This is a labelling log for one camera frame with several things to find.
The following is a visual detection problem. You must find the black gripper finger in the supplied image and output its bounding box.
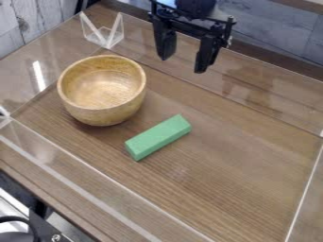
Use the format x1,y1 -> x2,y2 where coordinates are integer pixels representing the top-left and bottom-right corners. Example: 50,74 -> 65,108
152,18 -> 176,61
194,37 -> 218,74

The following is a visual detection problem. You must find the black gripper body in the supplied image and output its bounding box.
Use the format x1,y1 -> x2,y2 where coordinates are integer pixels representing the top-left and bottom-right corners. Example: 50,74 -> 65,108
149,0 -> 236,48

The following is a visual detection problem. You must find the green rectangular block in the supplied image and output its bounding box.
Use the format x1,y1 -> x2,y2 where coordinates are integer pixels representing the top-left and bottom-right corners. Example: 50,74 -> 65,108
125,114 -> 192,161

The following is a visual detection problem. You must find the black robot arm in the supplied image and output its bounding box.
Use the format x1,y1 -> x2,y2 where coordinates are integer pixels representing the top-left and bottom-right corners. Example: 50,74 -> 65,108
149,0 -> 237,74

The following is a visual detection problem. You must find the wooden bowl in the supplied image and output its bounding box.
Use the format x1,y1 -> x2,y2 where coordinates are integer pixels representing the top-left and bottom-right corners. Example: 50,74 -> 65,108
57,55 -> 148,127

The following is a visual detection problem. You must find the clear acrylic corner bracket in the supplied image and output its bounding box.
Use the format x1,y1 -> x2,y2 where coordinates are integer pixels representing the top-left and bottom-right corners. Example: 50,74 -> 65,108
80,12 -> 124,49

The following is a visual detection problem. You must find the black metal bracket with bolt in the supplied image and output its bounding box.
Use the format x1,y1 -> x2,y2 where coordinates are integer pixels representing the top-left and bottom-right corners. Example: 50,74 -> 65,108
29,211 -> 73,242

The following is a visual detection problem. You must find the black cable bottom left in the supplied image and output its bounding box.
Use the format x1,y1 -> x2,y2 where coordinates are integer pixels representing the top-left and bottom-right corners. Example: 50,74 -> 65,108
0,216 -> 34,242

